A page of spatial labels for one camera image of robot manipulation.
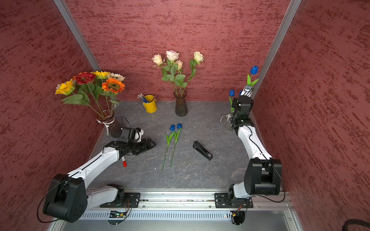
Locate pens in cup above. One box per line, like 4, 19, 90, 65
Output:
137, 94, 151, 104

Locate large yellow sunflower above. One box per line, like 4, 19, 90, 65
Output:
91, 71, 110, 87

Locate black stapler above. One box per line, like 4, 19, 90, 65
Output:
193, 141, 213, 161

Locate clear glass vase with ribbon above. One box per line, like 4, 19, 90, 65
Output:
220, 111, 232, 127

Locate middle dark ribbed vase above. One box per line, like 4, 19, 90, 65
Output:
173, 90, 188, 117

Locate yellow pen cup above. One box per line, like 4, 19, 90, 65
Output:
143, 95, 157, 113

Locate red white marker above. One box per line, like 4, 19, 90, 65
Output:
121, 157, 127, 167

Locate white rose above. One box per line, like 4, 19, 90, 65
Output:
166, 50, 179, 91
152, 54, 176, 90

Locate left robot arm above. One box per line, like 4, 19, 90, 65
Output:
38, 128, 156, 223

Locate left dark glass vase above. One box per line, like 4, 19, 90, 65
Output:
97, 109, 123, 138

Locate cream rose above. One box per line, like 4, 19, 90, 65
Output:
175, 60, 186, 91
183, 51, 204, 92

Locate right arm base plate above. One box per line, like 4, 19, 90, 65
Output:
214, 193, 253, 209

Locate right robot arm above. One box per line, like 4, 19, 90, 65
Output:
228, 95, 282, 201

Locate white rose top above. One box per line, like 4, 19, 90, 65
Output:
166, 50, 179, 91

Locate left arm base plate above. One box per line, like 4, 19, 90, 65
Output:
100, 193, 141, 209

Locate cream gerbera flower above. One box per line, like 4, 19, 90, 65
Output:
108, 73, 125, 81

